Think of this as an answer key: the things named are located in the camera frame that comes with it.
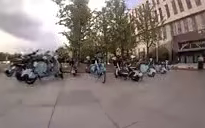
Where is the blue bicycle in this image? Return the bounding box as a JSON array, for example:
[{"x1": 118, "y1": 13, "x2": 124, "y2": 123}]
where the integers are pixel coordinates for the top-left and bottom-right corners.
[{"x1": 89, "y1": 57, "x2": 108, "y2": 84}]

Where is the group of green trees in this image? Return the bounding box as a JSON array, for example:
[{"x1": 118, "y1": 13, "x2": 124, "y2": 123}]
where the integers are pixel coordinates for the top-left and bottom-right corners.
[{"x1": 51, "y1": 0, "x2": 166, "y2": 66}]

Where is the grey paved plaza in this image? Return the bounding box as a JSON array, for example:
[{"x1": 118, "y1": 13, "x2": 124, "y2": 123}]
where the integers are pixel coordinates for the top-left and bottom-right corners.
[{"x1": 0, "y1": 68, "x2": 205, "y2": 128}]

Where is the large pale multi-storey building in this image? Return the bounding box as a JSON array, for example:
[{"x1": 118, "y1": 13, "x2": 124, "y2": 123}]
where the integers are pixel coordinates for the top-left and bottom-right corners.
[{"x1": 131, "y1": 0, "x2": 205, "y2": 65}]

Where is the person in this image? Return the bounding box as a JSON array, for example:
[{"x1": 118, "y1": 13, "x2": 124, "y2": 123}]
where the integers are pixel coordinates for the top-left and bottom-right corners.
[{"x1": 197, "y1": 55, "x2": 205, "y2": 71}]

